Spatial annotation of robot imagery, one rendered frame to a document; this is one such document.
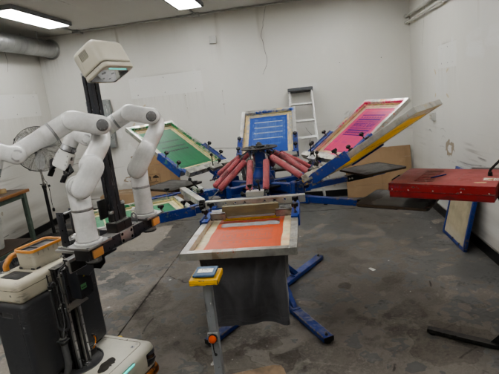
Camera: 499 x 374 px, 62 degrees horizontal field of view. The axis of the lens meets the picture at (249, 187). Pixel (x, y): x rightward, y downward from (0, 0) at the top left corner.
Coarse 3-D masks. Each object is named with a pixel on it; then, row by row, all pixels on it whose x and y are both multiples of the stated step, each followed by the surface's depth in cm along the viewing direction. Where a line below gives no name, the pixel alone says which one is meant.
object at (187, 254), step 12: (204, 228) 244; (192, 240) 224; (180, 252) 208; (192, 252) 206; (204, 252) 204; (216, 252) 204; (228, 252) 203; (240, 252) 202; (252, 252) 201; (264, 252) 200; (276, 252) 200; (288, 252) 199
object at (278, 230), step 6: (282, 216) 262; (282, 222) 250; (276, 228) 240; (282, 228) 239; (276, 234) 229; (270, 240) 221; (276, 240) 220; (246, 246) 216; (252, 246) 215; (258, 246) 214
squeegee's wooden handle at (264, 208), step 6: (246, 204) 259; (252, 204) 258; (258, 204) 257; (264, 204) 256; (270, 204) 256; (276, 204) 255; (222, 210) 260; (228, 210) 260; (234, 210) 259; (240, 210) 259; (246, 210) 258; (252, 210) 258; (258, 210) 257; (264, 210) 257; (270, 210) 256; (228, 216) 261
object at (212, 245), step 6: (222, 222) 264; (228, 222) 262; (234, 222) 261; (240, 222) 260; (246, 222) 258; (222, 228) 252; (228, 228) 250; (234, 228) 249; (240, 228) 248; (246, 228) 247; (216, 234) 240; (210, 240) 231; (216, 240) 230; (210, 246) 222; (216, 246) 221; (222, 246) 220; (228, 246) 219; (234, 246) 218; (240, 246) 217
